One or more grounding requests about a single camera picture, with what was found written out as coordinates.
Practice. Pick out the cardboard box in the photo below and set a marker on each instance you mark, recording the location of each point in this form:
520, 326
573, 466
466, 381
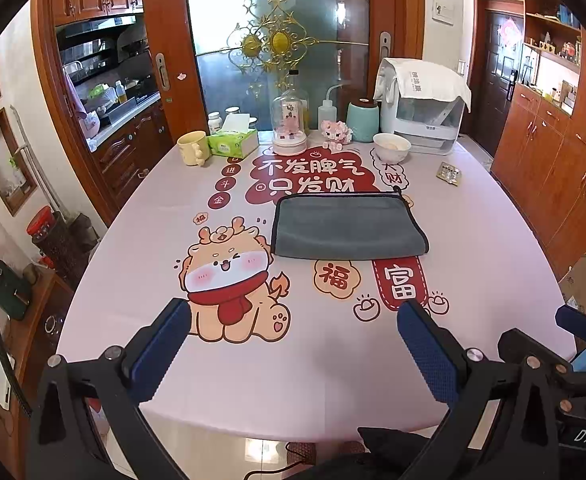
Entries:
580, 280

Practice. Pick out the white bowl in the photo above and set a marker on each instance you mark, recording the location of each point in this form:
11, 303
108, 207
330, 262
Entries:
392, 146

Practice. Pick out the pink block toy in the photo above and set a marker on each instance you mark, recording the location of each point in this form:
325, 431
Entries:
336, 131

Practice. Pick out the gold door ornament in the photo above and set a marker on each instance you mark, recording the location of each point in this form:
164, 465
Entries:
279, 40

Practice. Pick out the dark green bag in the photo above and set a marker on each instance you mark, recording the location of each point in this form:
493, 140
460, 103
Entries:
9, 290

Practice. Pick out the black cloth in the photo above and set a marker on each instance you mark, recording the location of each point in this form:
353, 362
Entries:
390, 442

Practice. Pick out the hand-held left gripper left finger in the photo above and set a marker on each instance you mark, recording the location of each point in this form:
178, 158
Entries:
160, 347

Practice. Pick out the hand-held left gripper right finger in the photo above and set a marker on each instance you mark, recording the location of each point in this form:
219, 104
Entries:
428, 355

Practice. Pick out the pink printed tablecloth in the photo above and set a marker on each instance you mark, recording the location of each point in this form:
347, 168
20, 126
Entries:
303, 360

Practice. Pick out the grey towel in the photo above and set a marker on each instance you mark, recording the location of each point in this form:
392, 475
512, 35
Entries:
343, 230

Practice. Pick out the mint green canister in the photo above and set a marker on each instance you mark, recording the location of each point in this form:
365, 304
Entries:
363, 122

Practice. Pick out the glass dome with pink base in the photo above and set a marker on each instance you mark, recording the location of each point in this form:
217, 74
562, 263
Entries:
289, 125

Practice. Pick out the white squeeze bottle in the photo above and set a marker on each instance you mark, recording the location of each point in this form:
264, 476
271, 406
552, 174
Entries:
328, 112

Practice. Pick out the green tissue box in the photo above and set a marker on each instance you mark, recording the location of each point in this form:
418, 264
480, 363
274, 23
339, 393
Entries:
233, 144

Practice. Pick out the red-lidded jar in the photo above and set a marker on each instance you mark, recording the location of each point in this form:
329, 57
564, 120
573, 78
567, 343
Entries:
40, 221

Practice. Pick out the yellow mug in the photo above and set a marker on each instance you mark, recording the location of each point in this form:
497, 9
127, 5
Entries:
191, 149

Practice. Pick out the dark front door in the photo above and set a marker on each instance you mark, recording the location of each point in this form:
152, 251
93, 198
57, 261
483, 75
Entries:
502, 60

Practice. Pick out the dark wicker basket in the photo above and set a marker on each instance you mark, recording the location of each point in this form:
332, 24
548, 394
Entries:
68, 252

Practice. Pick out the white cloth cover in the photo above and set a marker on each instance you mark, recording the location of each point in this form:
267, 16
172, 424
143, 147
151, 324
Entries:
423, 82

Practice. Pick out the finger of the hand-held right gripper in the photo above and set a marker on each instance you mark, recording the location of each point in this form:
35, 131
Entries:
584, 324
520, 342

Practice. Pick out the silver blister pack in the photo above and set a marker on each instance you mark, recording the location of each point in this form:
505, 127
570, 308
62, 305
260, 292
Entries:
449, 173

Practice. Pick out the wooden wall cabinet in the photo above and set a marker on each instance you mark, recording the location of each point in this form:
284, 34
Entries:
563, 160

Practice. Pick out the white wall switch panel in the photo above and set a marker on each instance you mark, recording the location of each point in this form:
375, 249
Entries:
443, 10

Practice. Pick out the white pill bottle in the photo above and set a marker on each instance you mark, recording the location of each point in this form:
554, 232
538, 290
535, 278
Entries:
232, 111
215, 124

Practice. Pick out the white countertop appliance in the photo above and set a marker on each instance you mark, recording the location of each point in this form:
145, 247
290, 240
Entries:
425, 127

